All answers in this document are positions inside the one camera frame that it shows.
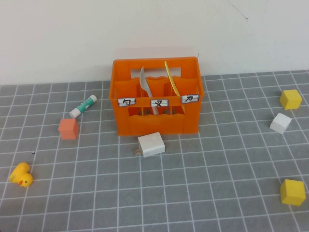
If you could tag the yellow cube block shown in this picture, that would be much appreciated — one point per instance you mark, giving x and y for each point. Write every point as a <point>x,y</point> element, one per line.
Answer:
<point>290,99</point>
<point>292,192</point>

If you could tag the grey checked tablecloth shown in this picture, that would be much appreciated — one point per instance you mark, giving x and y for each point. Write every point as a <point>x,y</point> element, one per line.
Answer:
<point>229,169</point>

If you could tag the white label with fork character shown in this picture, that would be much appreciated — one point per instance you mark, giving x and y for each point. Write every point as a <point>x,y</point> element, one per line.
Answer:
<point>159,103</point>

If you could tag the white cube block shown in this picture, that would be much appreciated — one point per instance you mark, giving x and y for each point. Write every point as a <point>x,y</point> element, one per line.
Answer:
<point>280,123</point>

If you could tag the yellow plastic knife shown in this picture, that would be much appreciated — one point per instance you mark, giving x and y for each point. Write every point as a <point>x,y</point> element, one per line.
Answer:
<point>171,79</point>

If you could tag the orange plastic cutlery holder crate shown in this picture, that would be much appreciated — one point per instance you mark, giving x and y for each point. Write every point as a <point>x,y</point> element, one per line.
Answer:
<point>154,125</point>

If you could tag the yellow rubber duck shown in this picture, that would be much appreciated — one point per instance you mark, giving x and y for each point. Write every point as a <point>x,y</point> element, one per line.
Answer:
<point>23,175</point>

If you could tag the white label with knife character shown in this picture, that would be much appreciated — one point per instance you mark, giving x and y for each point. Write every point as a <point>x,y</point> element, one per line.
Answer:
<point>190,98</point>

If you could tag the salmon orange house-shaped block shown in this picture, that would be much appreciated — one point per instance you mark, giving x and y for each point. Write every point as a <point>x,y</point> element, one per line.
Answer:
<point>68,129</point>

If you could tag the white green glue stick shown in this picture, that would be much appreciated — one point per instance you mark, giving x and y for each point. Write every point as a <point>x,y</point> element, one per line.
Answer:
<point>83,106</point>

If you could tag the grey plastic fork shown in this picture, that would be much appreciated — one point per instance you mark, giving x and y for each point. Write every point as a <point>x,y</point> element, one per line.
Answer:
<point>144,82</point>

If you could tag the white power adapter plug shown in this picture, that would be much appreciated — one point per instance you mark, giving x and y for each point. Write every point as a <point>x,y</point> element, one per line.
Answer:
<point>152,145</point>

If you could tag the white label with spoon character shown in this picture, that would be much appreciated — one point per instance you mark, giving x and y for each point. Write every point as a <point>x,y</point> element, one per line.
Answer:
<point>127,102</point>

